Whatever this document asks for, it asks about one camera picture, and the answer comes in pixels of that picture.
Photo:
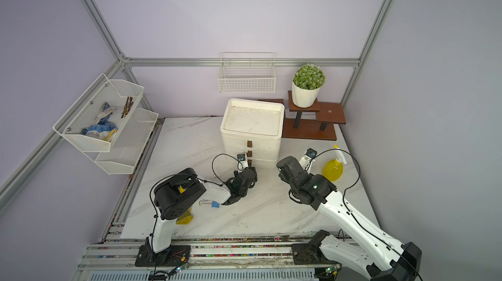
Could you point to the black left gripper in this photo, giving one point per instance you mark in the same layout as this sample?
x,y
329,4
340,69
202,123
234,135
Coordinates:
x,y
236,174

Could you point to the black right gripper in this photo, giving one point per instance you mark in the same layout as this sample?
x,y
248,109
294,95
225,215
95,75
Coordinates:
x,y
284,178

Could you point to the blue binder clip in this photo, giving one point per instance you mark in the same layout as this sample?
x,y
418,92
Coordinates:
x,y
213,204

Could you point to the white plastic drawer unit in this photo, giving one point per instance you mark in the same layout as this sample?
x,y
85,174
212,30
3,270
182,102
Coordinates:
x,y
253,128

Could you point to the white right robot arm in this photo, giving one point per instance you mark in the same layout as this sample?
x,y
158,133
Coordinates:
x,y
377,255

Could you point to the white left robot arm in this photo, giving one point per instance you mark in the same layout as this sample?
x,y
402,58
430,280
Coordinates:
x,y
175,196

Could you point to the yellow spray bottle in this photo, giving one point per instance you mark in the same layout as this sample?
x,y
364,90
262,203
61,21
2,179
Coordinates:
x,y
333,169

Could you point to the yellow transparent cup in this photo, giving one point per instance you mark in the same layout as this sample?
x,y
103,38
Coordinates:
x,y
185,218

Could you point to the brown wooden stepped stand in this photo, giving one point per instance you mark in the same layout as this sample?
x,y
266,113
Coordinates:
x,y
316,122

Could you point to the green potted plant white pot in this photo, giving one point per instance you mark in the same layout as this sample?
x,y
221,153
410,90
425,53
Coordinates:
x,y
307,82

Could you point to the wooden clothespins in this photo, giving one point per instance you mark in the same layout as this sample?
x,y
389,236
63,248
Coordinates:
x,y
127,107

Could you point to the blue white cloth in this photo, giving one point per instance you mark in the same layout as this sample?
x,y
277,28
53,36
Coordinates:
x,y
103,129

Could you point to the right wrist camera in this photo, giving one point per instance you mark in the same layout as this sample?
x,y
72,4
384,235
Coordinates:
x,y
308,159

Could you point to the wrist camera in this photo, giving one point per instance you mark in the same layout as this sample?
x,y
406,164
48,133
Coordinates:
x,y
242,162
308,159

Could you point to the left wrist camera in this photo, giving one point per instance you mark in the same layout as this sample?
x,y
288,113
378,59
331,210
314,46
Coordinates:
x,y
242,162

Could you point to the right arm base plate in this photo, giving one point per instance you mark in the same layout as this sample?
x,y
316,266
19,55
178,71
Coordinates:
x,y
310,253

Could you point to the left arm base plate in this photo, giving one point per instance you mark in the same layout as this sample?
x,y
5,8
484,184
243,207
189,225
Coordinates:
x,y
173,256

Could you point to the white wire wall basket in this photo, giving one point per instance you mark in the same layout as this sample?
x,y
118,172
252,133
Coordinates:
x,y
247,73

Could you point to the white mesh lower wall bin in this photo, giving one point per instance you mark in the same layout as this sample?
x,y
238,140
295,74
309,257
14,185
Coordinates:
x,y
126,152

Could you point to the white mesh wall bin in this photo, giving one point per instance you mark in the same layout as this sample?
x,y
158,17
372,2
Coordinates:
x,y
126,152
82,113

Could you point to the white mesh upper wall bin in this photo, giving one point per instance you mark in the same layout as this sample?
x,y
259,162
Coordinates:
x,y
82,113

